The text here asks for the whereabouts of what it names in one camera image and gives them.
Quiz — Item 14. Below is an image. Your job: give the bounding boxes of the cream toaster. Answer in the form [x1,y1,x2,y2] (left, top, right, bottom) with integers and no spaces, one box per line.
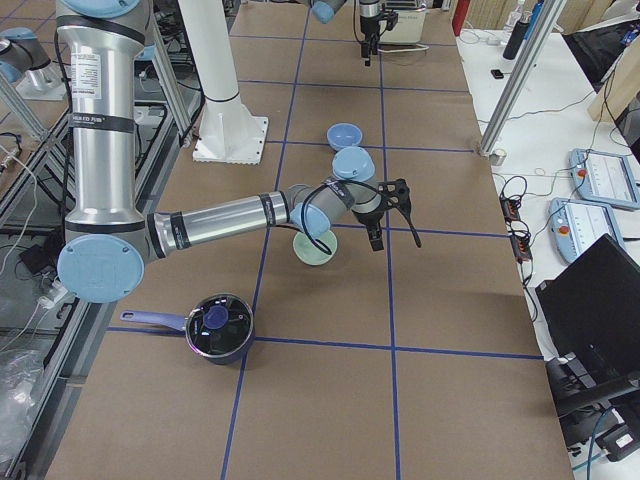
[380,9,427,46]

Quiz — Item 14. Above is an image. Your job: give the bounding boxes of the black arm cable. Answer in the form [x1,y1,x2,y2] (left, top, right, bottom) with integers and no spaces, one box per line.
[272,178,423,255]

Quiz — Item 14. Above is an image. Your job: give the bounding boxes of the far blue teach pendant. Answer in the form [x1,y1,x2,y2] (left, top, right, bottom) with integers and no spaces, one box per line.
[568,148,639,211]

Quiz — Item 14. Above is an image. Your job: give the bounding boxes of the small metal cup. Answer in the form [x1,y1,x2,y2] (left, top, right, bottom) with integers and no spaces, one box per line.
[489,148,507,167]

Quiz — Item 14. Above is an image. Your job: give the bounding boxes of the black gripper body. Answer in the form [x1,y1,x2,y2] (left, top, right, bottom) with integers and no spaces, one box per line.
[359,14,382,43]
[353,210,384,228]

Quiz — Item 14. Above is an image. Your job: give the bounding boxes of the green bowl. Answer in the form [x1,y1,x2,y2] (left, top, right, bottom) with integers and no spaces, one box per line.
[293,230,338,266]

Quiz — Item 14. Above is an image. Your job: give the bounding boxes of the blue bowl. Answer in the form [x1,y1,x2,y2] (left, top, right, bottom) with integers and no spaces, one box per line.
[326,122,363,151]

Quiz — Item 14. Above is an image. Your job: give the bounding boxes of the dark blue saucepan with lid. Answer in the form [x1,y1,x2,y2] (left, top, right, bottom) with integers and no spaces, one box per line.
[120,293,255,365]

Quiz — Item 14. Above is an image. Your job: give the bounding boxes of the near blue teach pendant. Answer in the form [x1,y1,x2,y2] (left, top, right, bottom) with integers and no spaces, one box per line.
[549,198,624,263]

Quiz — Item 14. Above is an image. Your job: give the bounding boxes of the aluminium frame post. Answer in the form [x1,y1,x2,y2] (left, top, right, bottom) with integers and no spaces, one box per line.
[478,0,566,159]

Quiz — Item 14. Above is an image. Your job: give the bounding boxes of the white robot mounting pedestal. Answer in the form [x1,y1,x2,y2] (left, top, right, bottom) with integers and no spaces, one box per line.
[180,1,269,165]

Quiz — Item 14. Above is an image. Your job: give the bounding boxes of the blue teach pendant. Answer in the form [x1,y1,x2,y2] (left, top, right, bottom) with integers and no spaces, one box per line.
[568,148,639,211]
[549,198,624,263]

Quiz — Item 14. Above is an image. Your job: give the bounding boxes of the dark water bottle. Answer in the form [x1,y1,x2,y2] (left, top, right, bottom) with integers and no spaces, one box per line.
[503,12,530,60]

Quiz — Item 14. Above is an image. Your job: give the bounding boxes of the black laptop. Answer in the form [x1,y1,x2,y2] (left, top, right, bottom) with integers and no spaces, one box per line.
[536,235,639,383]

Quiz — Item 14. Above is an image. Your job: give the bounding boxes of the white toaster power cable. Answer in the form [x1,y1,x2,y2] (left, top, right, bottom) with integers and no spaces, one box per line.
[377,42,431,54]

